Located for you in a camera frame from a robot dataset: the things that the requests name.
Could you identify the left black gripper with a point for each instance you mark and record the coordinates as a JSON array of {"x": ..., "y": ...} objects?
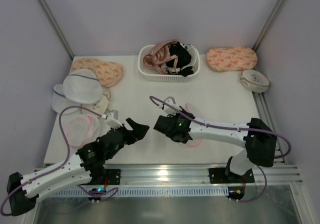
[{"x": 127, "y": 133}]

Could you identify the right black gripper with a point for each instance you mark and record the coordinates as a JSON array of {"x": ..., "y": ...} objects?
[{"x": 167, "y": 123}]

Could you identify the pink bra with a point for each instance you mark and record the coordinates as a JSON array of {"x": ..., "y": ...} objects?
[
  {"x": 160, "y": 54},
  {"x": 148, "y": 62}
]

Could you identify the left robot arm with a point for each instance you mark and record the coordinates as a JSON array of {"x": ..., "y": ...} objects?
[{"x": 84, "y": 167}]

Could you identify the beige laundry bag left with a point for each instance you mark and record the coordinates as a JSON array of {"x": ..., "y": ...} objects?
[{"x": 104, "y": 104}]

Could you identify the pink-trimmed flat mesh bag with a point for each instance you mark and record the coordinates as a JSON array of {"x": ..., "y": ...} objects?
[{"x": 81, "y": 130}]

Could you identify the pink bra in basket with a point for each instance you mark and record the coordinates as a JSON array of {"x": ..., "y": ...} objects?
[{"x": 148, "y": 62}]

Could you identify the black bra in basket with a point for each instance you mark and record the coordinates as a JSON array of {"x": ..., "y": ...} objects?
[{"x": 183, "y": 66}]

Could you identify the blue-trimmed mesh bag top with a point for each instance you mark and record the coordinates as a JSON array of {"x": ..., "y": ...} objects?
[{"x": 82, "y": 86}]

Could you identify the blue-trimmed mesh bag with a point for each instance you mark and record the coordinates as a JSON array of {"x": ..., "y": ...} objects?
[
  {"x": 59, "y": 102},
  {"x": 82, "y": 86}
]

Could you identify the blue-trimmed mesh bag lower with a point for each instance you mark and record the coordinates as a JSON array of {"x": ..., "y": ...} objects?
[{"x": 59, "y": 102}]

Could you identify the beige-trimmed laundry bag right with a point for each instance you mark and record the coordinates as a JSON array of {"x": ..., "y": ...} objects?
[{"x": 254, "y": 81}]

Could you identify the white plastic basket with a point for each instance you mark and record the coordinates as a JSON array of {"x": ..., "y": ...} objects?
[{"x": 152, "y": 75}]

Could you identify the floral pad left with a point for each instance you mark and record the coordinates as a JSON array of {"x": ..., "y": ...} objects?
[{"x": 108, "y": 73}]

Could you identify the floral pad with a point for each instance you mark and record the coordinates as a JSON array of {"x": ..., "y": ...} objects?
[
  {"x": 108, "y": 73},
  {"x": 227, "y": 59}
]

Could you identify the floral pad right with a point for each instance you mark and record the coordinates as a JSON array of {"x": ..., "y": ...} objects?
[{"x": 227, "y": 59}]

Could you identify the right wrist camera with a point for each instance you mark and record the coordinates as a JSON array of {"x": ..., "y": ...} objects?
[{"x": 169, "y": 106}]

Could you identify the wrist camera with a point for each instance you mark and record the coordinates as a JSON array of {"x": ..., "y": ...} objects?
[
  {"x": 112, "y": 120},
  {"x": 169, "y": 106}
]

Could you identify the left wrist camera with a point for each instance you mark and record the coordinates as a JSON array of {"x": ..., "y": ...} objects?
[{"x": 112, "y": 120}]

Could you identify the aluminium mounting rail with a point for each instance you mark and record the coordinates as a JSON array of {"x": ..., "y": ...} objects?
[{"x": 189, "y": 175}]

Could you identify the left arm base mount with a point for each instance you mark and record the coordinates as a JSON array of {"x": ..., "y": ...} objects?
[{"x": 111, "y": 177}]

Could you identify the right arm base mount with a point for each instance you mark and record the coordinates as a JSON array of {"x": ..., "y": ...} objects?
[{"x": 217, "y": 175}]

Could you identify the white slotted cable duct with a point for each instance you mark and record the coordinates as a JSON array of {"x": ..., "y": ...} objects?
[{"x": 161, "y": 191}]

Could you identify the left frame post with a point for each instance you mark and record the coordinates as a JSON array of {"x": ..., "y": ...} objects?
[{"x": 56, "y": 27}]

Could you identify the frame post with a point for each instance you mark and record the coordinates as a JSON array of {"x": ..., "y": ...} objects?
[
  {"x": 56, "y": 27},
  {"x": 270, "y": 21}
]

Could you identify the right frame post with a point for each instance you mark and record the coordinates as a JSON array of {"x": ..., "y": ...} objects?
[{"x": 270, "y": 21}]

